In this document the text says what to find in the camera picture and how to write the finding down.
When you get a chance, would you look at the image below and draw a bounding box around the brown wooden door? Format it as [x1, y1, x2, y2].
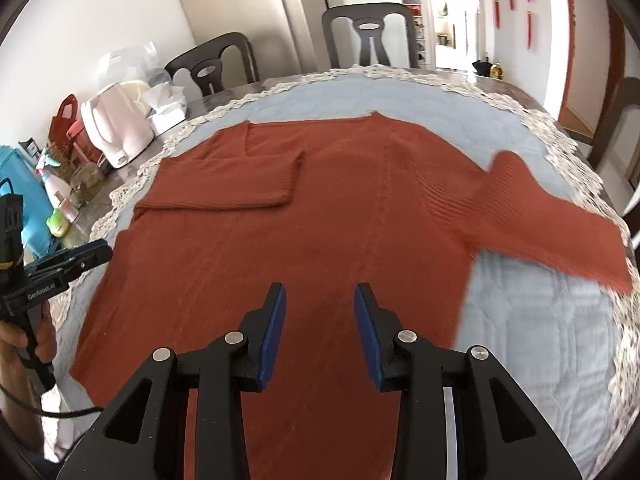
[560, 0, 625, 139]

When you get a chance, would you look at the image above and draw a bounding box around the red gift bag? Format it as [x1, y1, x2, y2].
[48, 94, 96, 162]

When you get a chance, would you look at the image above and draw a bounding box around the dark chair far left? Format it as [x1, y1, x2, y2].
[165, 32, 260, 96]

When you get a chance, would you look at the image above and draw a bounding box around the white tissue box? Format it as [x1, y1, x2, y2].
[142, 82, 188, 136]

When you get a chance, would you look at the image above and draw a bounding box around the dark chair right side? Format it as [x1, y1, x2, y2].
[564, 77, 640, 252]

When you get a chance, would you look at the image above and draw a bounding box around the light blue quilted table mat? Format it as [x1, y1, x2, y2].
[55, 68, 639, 479]

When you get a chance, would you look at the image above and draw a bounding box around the pink white electric kettle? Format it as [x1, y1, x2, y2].
[80, 82, 155, 169]

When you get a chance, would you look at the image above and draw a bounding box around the white lace tablecloth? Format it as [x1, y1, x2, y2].
[76, 65, 639, 478]

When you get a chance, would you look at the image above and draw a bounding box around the dark chair far centre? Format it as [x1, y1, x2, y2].
[321, 2, 420, 68]

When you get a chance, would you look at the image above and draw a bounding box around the spray bottle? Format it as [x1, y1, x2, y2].
[35, 153, 70, 209]

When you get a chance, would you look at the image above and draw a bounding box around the person's left hand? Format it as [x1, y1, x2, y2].
[0, 302, 56, 453]

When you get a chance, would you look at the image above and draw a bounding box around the blue box on table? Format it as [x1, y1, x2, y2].
[1, 145, 55, 259]

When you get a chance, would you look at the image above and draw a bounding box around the rust orange knit sweater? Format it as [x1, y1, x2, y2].
[70, 114, 632, 479]

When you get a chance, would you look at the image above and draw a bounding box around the clear plastic bag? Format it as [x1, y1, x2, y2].
[99, 41, 171, 88]

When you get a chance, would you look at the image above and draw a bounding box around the dark chair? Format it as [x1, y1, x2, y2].
[321, 2, 420, 68]
[564, 77, 640, 252]
[165, 32, 260, 96]

